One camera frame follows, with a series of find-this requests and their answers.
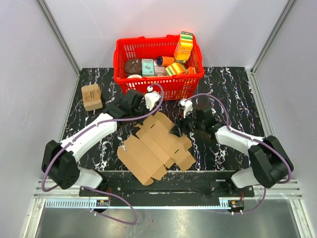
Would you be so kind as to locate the teal snack box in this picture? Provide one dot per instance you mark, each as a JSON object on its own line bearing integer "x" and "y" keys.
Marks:
{"x": 148, "y": 69}

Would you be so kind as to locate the brown cardboard box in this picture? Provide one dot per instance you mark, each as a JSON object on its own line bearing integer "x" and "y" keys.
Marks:
{"x": 152, "y": 150}

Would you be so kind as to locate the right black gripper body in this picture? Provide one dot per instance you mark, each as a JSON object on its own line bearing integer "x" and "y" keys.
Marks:
{"x": 190, "y": 123}

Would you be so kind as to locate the small orange packet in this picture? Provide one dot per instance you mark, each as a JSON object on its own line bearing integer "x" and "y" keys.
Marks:
{"x": 190, "y": 70}

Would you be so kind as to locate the orange blue can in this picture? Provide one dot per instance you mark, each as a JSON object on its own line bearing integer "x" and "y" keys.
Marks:
{"x": 165, "y": 61}

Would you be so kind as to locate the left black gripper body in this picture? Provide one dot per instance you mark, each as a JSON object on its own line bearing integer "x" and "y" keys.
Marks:
{"x": 141, "y": 110}

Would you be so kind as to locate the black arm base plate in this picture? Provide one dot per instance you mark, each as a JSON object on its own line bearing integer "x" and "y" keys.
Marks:
{"x": 192, "y": 185}

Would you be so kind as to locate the yellow green sponge pack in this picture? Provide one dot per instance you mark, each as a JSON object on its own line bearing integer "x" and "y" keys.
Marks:
{"x": 175, "y": 69}

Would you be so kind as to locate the brown round chocolate cake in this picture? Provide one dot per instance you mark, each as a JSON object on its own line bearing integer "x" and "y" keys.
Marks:
{"x": 133, "y": 66}

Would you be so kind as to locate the red plastic shopping basket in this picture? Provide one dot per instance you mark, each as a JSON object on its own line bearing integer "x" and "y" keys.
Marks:
{"x": 175, "y": 87}

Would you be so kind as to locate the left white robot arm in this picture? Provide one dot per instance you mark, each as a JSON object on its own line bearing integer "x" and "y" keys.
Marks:
{"x": 61, "y": 158}

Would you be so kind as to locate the tall orange yellow carton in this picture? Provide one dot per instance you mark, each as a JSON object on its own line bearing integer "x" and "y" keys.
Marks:
{"x": 184, "y": 47}

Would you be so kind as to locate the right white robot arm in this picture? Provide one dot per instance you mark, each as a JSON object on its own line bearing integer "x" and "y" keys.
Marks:
{"x": 269, "y": 163}

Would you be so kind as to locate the small folded cardboard box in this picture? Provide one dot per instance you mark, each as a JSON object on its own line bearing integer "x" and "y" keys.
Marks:
{"x": 91, "y": 95}

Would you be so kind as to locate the pink white snack box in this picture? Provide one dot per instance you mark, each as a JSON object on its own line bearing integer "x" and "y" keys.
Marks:
{"x": 159, "y": 70}

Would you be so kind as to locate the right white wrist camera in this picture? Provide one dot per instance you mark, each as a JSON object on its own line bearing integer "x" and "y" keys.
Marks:
{"x": 187, "y": 106}

